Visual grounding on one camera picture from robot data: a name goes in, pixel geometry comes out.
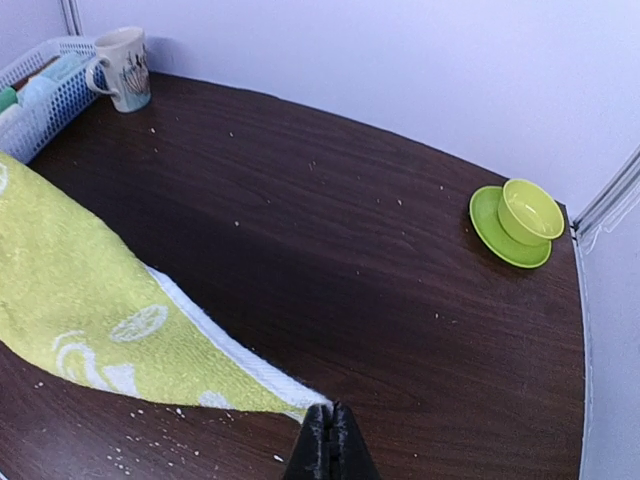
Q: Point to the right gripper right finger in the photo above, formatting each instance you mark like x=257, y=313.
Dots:
x=350, y=456

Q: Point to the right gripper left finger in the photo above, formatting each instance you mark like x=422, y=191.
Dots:
x=311, y=455

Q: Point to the yellow green patterned towel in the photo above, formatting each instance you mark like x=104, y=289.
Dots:
x=77, y=303

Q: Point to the light blue towel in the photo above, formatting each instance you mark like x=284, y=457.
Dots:
x=55, y=79

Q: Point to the green cup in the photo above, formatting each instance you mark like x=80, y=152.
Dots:
x=528, y=214

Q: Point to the white plastic basket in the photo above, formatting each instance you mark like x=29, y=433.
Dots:
x=26, y=131

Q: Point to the beige ceramic mug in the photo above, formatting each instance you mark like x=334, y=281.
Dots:
x=120, y=69

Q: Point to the rolled green towel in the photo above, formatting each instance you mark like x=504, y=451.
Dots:
x=8, y=97

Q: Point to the right aluminium frame post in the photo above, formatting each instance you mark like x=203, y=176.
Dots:
x=618, y=195

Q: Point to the aluminium frame post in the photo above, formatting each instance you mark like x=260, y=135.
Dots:
x=618, y=195
x=71, y=17

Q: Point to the left aluminium frame post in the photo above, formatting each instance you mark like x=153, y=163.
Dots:
x=71, y=17

